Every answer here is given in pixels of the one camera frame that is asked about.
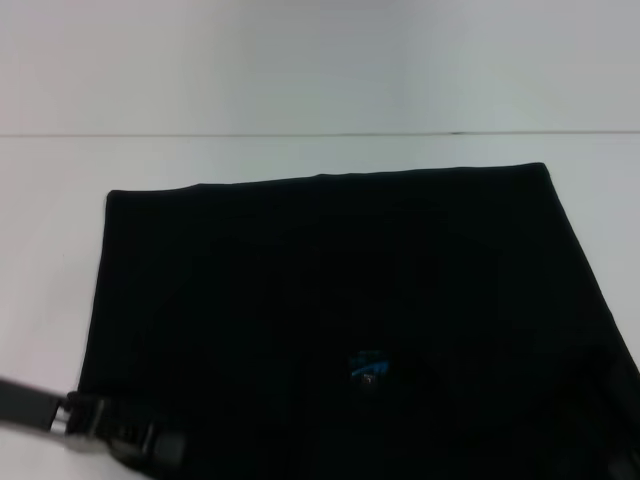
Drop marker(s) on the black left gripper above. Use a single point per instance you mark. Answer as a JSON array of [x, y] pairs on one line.
[[30, 402]]

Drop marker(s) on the black shirt with FREE print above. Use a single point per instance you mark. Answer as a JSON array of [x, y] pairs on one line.
[[350, 300]]

